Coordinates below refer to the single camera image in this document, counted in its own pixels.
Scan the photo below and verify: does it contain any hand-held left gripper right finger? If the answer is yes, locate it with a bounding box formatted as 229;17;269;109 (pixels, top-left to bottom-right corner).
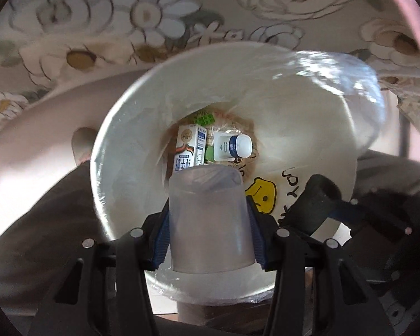
247;203;396;336

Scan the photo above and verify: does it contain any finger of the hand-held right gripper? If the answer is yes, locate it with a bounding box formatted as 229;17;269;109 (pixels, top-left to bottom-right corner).
331;198;373;231

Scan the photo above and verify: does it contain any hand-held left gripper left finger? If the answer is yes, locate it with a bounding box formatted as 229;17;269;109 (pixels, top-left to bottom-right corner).
28;210;170;336

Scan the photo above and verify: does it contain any translucent plastic cup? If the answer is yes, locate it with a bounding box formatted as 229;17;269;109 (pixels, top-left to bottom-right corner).
168;165;257;274

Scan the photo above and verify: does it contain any white trash bin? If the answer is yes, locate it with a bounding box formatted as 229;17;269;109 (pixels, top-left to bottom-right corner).
89;41;389;305

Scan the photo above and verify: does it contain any white blue milk carton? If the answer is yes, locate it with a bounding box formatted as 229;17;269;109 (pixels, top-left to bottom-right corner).
172;123;208;176

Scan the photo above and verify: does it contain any white yogurt cup blue label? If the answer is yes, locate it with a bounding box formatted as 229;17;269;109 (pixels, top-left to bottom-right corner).
213;131;253;162

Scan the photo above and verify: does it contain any clear plastic bin liner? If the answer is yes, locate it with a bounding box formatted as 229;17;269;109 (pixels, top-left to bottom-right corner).
91;47;389;303

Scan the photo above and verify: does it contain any green plastic block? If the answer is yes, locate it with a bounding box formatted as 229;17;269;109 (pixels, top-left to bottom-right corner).
192;111;216;127

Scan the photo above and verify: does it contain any grey floral cloth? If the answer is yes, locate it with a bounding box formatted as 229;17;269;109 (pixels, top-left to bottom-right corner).
0;0;420;141

